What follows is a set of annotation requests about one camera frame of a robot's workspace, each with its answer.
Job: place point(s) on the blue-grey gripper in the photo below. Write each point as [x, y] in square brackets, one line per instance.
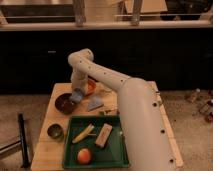
[76, 96]

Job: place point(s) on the orange bowl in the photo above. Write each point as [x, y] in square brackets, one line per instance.
[91, 86]

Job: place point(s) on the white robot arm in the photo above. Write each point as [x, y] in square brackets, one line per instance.
[146, 138]

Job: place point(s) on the red-yellow apple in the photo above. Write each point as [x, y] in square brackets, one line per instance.
[84, 156]

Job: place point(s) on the small green metal cup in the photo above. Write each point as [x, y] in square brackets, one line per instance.
[55, 131]

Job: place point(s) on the dark purple bowl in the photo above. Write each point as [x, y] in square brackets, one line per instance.
[64, 104]

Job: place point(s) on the black metal stand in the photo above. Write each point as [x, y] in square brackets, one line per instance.
[22, 141]

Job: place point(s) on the grey folded cloth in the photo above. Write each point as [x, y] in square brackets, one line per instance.
[94, 103]

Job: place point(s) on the green plastic tray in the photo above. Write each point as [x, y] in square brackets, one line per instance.
[112, 155]

